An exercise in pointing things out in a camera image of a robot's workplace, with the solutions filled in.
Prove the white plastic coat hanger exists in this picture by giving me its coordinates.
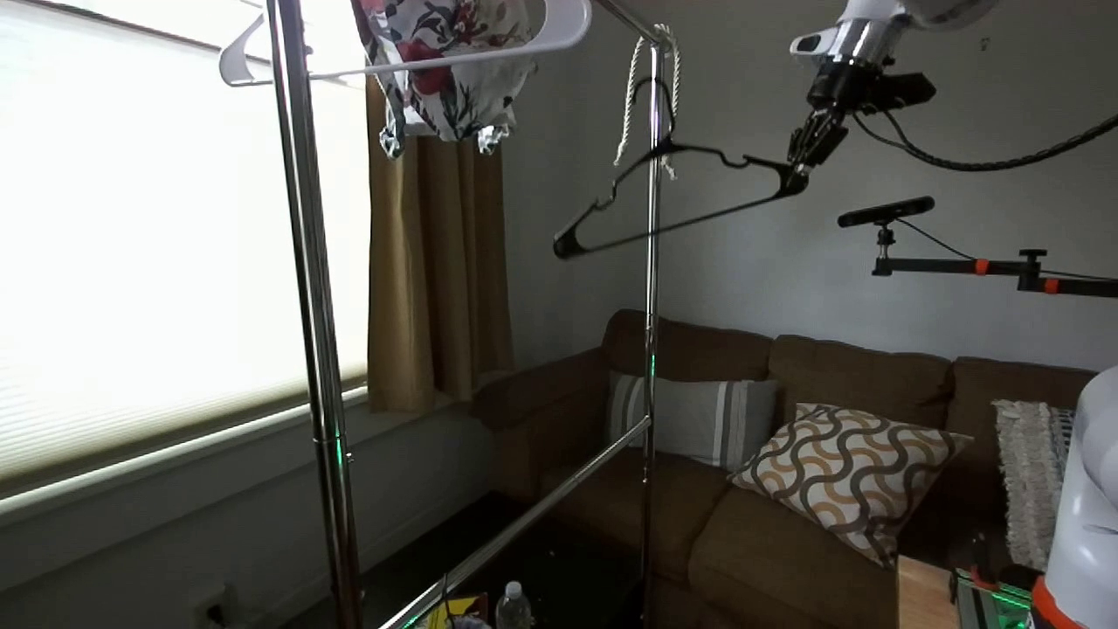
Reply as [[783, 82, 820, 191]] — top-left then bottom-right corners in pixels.
[[216, 0, 596, 91]]

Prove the white cord on rack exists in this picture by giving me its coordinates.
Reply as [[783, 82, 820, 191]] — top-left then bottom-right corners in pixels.
[[613, 22, 685, 184]]

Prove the grey striped pillow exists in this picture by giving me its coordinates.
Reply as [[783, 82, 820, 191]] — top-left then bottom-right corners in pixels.
[[604, 370, 787, 477]]

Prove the mustard brown curtain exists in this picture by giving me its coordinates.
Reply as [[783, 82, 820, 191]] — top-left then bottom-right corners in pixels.
[[363, 84, 516, 421]]

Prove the white window blind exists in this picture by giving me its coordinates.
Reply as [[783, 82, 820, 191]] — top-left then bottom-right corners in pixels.
[[0, 0, 379, 486]]

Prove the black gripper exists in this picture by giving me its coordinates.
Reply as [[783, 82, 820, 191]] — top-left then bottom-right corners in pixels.
[[783, 56, 893, 196]]

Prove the clear plastic bottle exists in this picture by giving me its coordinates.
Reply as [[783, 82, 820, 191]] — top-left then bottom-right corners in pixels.
[[492, 576, 539, 629]]

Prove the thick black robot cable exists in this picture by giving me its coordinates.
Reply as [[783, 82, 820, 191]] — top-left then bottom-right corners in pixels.
[[853, 106, 1118, 174]]

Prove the wavy pattern throw pillow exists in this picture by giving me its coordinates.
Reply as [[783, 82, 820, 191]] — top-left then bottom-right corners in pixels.
[[730, 400, 979, 571]]

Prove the black exterior camera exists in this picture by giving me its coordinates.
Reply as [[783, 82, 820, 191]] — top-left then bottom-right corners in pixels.
[[836, 191, 939, 264]]

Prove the white knit blanket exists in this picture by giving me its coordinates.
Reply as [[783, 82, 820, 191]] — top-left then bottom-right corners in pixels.
[[989, 400, 1085, 573]]

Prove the brown fabric sofa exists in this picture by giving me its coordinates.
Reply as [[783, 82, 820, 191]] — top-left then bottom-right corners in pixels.
[[468, 309, 1105, 629]]

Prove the black coat hanger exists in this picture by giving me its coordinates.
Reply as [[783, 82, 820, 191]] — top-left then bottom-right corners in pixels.
[[550, 75, 815, 264]]

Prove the green item on table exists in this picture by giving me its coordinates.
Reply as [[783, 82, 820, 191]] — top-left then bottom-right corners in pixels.
[[951, 566, 1048, 629]]

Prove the floral print garment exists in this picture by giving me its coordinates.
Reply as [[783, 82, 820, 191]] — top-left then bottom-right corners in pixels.
[[349, 0, 554, 160]]

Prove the chrome garment rack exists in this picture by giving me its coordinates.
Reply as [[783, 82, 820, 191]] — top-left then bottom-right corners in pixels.
[[258, 0, 685, 629]]

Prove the yellow item on floor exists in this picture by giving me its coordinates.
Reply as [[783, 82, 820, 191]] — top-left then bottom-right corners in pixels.
[[424, 590, 492, 629]]

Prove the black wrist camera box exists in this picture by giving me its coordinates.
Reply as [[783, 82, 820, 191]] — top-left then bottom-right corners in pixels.
[[857, 71, 939, 120]]

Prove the wooden table block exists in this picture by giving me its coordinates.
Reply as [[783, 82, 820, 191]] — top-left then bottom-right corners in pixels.
[[895, 554, 966, 629]]

